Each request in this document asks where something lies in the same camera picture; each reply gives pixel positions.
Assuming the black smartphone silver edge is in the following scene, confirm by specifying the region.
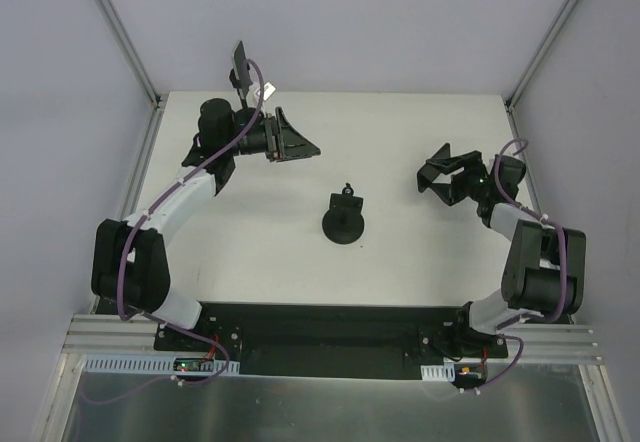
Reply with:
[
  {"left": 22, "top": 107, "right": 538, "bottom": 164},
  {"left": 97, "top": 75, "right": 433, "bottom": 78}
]
[{"left": 230, "top": 40, "right": 252, "bottom": 95}]

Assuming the black clamp phone stand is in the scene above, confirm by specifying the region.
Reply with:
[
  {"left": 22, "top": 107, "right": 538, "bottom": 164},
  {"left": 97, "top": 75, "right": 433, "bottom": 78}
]
[{"left": 322, "top": 183, "right": 365, "bottom": 245}]

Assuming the black round-base phone stand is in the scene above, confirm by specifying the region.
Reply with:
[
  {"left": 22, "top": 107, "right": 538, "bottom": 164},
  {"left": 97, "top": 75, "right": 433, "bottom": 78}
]
[{"left": 229, "top": 65, "right": 255, "bottom": 127}]

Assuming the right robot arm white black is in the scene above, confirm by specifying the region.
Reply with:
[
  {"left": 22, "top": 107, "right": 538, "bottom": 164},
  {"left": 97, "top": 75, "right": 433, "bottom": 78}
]
[{"left": 416, "top": 143, "right": 587, "bottom": 357}]

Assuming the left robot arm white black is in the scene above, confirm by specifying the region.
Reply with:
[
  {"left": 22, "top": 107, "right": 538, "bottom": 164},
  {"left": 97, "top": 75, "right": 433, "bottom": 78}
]
[{"left": 91, "top": 98, "right": 321, "bottom": 351}]

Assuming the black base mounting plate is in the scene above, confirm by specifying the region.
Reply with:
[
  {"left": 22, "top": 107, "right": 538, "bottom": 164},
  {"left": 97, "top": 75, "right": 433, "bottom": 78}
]
[{"left": 152, "top": 301, "right": 574, "bottom": 378}]

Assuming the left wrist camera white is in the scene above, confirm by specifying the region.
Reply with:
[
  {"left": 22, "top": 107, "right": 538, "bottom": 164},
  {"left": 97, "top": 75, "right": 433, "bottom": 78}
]
[{"left": 250, "top": 81, "right": 276, "bottom": 103}]

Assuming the white slotted cable duct right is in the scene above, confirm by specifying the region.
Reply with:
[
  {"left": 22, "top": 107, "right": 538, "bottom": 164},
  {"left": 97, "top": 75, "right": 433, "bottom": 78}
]
[{"left": 420, "top": 361, "right": 456, "bottom": 383}]

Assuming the white slotted cable duct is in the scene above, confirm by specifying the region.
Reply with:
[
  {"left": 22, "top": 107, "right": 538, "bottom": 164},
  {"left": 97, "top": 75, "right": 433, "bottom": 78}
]
[
  {"left": 84, "top": 355, "right": 240, "bottom": 377},
  {"left": 420, "top": 361, "right": 456, "bottom": 383}
]

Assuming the aluminium corner frame post left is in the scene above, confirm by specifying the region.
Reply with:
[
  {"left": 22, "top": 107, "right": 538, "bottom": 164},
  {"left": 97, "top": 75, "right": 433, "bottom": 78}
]
[{"left": 74, "top": 0, "right": 169, "bottom": 111}]

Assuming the aluminium corner frame post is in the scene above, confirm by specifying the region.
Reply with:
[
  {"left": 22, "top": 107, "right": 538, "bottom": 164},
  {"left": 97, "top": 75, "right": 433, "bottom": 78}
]
[
  {"left": 74, "top": 0, "right": 169, "bottom": 111},
  {"left": 504, "top": 0, "right": 582, "bottom": 114}
]

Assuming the aluminium corner frame post right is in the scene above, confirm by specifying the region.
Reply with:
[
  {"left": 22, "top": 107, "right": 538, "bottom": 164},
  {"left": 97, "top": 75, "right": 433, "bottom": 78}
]
[{"left": 504, "top": 0, "right": 582, "bottom": 114}]

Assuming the aluminium front rail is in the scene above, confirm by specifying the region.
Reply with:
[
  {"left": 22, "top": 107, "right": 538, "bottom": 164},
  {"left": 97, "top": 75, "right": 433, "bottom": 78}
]
[{"left": 62, "top": 314, "right": 605, "bottom": 365}]

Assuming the white slotted cable duct left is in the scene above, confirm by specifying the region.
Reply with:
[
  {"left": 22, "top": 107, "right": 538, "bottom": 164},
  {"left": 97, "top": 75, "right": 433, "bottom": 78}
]
[{"left": 84, "top": 355, "right": 240, "bottom": 377}]

